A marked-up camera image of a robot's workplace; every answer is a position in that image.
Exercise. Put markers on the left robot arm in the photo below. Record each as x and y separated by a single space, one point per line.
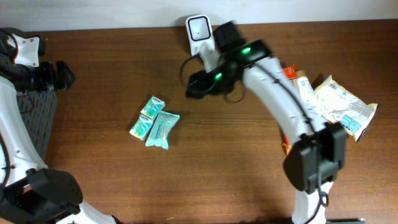
30 191

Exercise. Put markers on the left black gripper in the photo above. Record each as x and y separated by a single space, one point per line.
53 76

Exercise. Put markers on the grey plastic mesh basket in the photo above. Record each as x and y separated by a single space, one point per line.
38 111

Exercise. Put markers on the orange spaghetti packet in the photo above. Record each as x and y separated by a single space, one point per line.
291 73

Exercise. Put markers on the cream snack bag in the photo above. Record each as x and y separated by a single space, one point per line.
338 105

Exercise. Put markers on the teal wet wipes pack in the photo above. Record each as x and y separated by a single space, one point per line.
161 128

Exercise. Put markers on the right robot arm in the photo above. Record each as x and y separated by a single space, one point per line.
318 146

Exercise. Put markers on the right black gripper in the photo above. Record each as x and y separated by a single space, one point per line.
199 83

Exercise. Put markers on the white barcode scanner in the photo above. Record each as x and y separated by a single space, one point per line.
199 33

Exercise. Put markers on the teal tissue pack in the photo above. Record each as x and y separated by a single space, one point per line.
142 127
153 107

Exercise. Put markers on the white bamboo print tube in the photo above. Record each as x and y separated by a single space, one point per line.
305 91

